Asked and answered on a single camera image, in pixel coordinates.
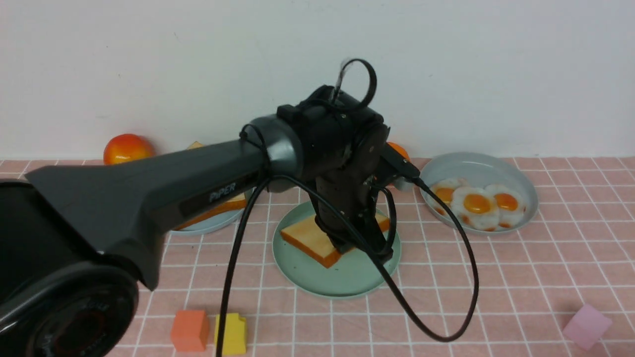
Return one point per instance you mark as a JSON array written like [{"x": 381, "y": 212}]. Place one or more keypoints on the toast slice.
[
  {"x": 223, "y": 208},
  {"x": 195, "y": 145},
  {"x": 303, "y": 246}
]

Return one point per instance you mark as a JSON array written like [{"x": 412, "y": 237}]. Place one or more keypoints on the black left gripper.
[{"x": 336, "y": 147}]

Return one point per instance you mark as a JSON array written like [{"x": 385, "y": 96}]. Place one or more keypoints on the orange cube block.
[{"x": 190, "y": 331}]

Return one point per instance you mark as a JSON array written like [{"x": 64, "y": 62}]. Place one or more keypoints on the yellow notched block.
[{"x": 235, "y": 336}]

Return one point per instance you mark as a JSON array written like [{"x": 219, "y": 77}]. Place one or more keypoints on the pink cube block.
[{"x": 587, "y": 327}]

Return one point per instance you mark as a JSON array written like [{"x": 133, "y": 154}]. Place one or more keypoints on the fried egg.
[
  {"x": 444, "y": 190},
  {"x": 511, "y": 205},
  {"x": 475, "y": 208}
]

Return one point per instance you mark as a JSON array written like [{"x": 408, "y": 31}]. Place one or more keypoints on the orange mandarin fruit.
[{"x": 400, "y": 151}]

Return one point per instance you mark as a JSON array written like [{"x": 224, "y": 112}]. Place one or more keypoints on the blue-grey bread plate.
[{"x": 218, "y": 223}]

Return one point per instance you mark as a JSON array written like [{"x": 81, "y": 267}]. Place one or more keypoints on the grey egg plate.
[{"x": 481, "y": 170}]

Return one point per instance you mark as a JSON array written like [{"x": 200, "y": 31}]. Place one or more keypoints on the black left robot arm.
[{"x": 77, "y": 240}]

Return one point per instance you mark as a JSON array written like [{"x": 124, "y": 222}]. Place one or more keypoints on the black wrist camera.
[{"x": 396, "y": 170}]

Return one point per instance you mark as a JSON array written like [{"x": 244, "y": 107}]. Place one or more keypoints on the teal centre plate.
[{"x": 353, "y": 276}]

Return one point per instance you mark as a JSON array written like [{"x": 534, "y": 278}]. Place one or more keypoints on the red yellow apple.
[{"x": 127, "y": 147}]

